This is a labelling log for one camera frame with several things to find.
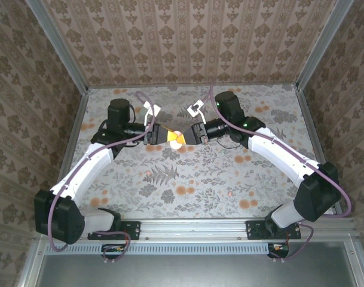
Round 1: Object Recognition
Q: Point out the thin black cable loop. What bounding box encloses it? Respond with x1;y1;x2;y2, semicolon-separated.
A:
216;137;243;151

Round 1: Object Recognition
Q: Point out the pink earbud charging case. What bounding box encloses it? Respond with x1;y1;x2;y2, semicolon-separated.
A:
169;130;184;150

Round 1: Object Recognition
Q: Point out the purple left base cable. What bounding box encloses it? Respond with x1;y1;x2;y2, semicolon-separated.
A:
94;230;131;264

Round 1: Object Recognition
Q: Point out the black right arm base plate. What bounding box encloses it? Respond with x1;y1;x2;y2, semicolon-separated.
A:
246;220;302;241

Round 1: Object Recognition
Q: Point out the white slotted cable duct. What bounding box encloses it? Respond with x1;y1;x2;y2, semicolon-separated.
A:
54;242;274;255

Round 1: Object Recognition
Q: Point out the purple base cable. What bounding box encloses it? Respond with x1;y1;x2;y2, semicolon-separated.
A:
94;230;131;264
273;221;314;264

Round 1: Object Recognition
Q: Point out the small electronics board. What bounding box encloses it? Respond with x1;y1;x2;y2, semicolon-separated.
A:
267;242;290;258
101;243;126;260

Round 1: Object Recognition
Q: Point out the aluminium frame post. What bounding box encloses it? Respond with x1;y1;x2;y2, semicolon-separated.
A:
25;0;89;95
296;0;356;90

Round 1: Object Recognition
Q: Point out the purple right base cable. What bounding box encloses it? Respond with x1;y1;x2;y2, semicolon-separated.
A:
273;221;314;264

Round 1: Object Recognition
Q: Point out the aluminium mounting rail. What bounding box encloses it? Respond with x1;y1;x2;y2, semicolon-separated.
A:
79;219;357;242

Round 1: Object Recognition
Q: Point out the grey metal tray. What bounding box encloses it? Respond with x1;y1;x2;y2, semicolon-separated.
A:
17;241;364;287

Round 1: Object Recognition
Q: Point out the aluminium table edge rail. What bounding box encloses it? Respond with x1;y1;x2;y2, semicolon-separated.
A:
57;89;90;186
87;83;299;89
296;86;344;216

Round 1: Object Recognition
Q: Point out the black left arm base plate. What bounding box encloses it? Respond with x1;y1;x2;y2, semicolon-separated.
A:
87;220;141;241

